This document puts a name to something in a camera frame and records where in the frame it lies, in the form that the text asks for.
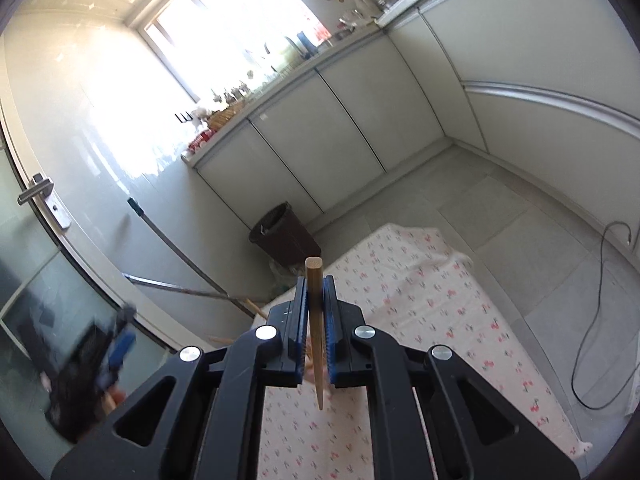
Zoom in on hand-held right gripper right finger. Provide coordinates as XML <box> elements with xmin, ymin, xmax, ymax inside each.
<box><xmin>322</xmin><ymin>275</ymin><xmax>581</xmax><ymax>480</ymax></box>

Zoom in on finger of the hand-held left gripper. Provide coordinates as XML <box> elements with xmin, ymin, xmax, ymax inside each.
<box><xmin>102</xmin><ymin>302</ymin><xmax>138</xmax><ymax>388</ymax></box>

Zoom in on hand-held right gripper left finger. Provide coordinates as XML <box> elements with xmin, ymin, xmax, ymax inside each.
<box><xmin>50</xmin><ymin>275</ymin><xmax>310</xmax><ymax>480</ymax></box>

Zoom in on wooden chopstick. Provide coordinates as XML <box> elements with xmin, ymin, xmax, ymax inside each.
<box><xmin>305</xmin><ymin>256</ymin><xmax>326</xmax><ymax>411</ymax></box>

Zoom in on metal mop pole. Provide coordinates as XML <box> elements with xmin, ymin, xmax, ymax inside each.
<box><xmin>121</xmin><ymin>273</ymin><xmax>237</xmax><ymax>302</ymax></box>
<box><xmin>126</xmin><ymin>198</ymin><xmax>257</xmax><ymax>319</ymax></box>

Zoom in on cherry print tablecloth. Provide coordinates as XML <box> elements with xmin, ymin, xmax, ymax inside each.
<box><xmin>252</xmin><ymin>223</ymin><xmax>593</xmax><ymax>480</ymax></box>

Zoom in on dark brown trash bin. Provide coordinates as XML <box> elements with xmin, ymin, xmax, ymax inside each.
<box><xmin>248</xmin><ymin>201</ymin><xmax>322</xmax><ymax>268</ymax></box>

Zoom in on sliding glass door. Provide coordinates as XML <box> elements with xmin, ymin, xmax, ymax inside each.
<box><xmin>0</xmin><ymin>100</ymin><xmax>168</xmax><ymax>411</ymax></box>

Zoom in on white base cabinet row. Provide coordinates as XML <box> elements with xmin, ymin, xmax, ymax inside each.
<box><xmin>181</xmin><ymin>24</ymin><xmax>455</xmax><ymax>232</ymax></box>

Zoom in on red containers on counter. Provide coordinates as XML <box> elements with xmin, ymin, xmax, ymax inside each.
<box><xmin>187</xmin><ymin>129</ymin><xmax>217</xmax><ymax>155</ymax></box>

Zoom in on woven basket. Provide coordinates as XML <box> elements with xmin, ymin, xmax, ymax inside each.
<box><xmin>206</xmin><ymin>101</ymin><xmax>247</xmax><ymax>130</ymax></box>

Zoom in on blue bottle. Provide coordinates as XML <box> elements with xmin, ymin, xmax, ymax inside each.
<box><xmin>297</xmin><ymin>31</ymin><xmax>319</xmax><ymax>59</ymax></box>

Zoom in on bright kitchen window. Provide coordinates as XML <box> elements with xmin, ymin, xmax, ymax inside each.
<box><xmin>125</xmin><ymin>0</ymin><xmax>335</xmax><ymax>107</ymax></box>

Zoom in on metal pots on counter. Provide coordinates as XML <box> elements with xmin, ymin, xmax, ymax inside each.
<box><xmin>339</xmin><ymin>0</ymin><xmax>382</xmax><ymax>32</ymax></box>

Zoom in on white tall cabinet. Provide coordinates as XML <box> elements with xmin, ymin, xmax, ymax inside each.
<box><xmin>375</xmin><ymin>0</ymin><xmax>640</xmax><ymax>203</ymax></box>

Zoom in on silver door handle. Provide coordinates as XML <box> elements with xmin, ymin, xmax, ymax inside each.
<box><xmin>16</xmin><ymin>172</ymin><xmax>72</xmax><ymax>232</ymax></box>

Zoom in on long black floor cable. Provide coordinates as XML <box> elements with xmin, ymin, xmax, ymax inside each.
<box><xmin>570</xmin><ymin>222</ymin><xmax>640</xmax><ymax>409</ymax></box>

